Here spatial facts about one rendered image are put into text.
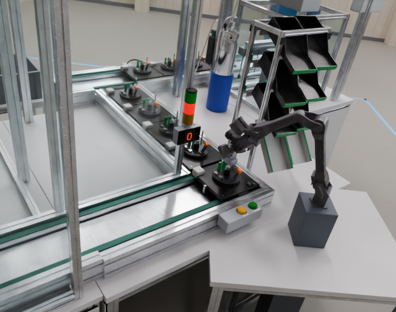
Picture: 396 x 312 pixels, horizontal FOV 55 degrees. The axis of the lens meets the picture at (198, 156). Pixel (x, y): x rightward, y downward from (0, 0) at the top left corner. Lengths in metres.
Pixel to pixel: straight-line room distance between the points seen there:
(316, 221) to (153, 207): 0.71
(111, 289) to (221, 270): 0.44
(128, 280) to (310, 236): 0.80
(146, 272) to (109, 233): 0.22
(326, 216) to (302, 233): 0.13
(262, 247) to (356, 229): 0.52
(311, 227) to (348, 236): 0.28
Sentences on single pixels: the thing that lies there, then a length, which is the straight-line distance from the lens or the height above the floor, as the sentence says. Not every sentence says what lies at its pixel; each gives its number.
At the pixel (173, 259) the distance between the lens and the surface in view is 1.60.
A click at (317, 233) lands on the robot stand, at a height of 0.95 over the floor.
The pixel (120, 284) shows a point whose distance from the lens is 1.51.
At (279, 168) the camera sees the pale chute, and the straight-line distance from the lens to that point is 1.99.
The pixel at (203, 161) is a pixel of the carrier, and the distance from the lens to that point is 1.96.
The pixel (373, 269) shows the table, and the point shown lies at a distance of 1.87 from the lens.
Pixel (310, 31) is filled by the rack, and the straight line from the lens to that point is 1.88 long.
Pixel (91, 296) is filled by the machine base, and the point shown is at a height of 0.86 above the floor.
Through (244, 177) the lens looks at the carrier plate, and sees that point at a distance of 1.91.
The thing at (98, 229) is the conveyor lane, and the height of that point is 0.92.
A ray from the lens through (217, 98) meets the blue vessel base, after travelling 2.67.
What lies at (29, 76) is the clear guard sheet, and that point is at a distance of 0.94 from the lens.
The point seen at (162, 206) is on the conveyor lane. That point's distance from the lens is 1.74.
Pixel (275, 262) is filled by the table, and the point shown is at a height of 0.86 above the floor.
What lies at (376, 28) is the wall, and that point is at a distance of 10.02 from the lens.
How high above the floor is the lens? 2.06
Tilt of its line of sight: 33 degrees down
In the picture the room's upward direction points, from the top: 9 degrees clockwise
